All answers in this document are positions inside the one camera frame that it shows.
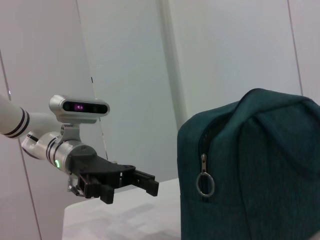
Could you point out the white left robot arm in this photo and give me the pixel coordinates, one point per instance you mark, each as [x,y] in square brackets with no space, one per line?
[10,115]

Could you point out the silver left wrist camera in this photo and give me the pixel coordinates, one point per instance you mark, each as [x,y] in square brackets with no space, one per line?
[75,106]

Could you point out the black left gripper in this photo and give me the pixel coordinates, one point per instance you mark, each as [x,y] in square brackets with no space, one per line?
[100,167]

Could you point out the teal insulated lunch bag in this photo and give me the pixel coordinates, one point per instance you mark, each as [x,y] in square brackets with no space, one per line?
[262,162]

